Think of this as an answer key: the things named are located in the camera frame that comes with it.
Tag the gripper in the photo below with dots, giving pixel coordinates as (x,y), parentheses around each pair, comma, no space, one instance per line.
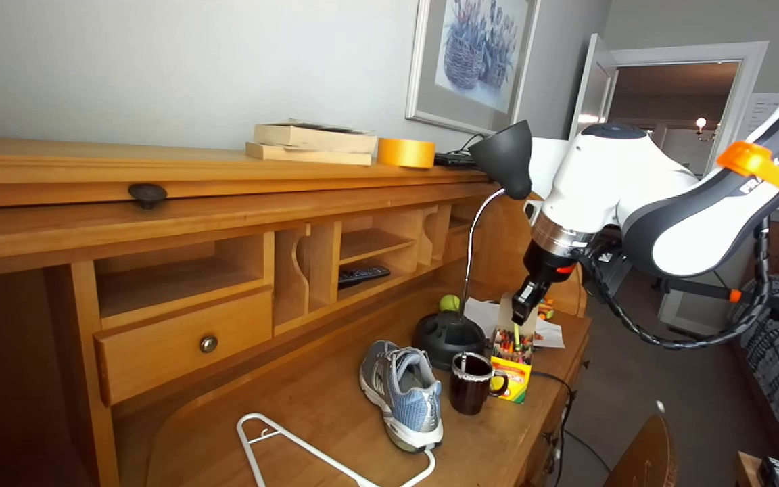
(544,265)

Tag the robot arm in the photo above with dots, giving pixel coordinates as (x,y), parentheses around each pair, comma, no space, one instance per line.
(673,223)

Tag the yellow-green crayon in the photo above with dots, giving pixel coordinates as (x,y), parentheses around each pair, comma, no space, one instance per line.
(516,336)

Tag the yellow crayon box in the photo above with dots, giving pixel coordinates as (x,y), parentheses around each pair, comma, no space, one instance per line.
(512,375)

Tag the dark brown mug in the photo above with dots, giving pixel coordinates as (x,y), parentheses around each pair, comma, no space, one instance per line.
(470,389)

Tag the white paper sheets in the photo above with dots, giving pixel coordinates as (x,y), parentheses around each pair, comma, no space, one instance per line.
(485,314)

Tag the yellow-green tennis ball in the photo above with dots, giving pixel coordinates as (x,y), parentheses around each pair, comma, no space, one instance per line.
(449,303)

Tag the black desk lamp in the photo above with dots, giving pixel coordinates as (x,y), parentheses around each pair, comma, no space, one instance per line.
(449,338)

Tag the yellow tape roll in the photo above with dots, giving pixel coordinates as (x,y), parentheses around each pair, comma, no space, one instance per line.
(406,153)

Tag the black remote control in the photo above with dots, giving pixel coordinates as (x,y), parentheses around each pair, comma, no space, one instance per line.
(362,274)

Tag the white door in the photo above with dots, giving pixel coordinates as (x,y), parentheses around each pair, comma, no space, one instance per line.
(594,88)

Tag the grey and blue sneaker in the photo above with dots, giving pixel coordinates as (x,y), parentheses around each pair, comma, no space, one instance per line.
(403,396)

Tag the framed flower picture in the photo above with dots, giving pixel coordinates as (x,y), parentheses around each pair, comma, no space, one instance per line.
(477,61)

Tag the wooden chair back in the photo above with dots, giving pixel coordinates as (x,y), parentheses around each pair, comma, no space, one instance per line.
(643,456)

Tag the thin beige book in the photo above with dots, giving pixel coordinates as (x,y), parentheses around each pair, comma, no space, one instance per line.
(308,156)

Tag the thick beige book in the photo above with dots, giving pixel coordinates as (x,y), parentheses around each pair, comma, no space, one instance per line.
(315,137)

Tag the white notice sheet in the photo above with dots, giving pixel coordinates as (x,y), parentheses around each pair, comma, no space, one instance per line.
(763,111)

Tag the round metal drawer knob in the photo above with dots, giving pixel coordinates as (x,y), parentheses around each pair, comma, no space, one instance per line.
(208,344)

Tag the wooden roll-top desk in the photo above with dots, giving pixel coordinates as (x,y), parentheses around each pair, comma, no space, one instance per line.
(180,223)

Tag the wooden desk drawer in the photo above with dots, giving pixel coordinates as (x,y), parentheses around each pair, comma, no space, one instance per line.
(159,348)

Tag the black roll-top knob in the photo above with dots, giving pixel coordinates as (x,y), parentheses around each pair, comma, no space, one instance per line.
(147,195)

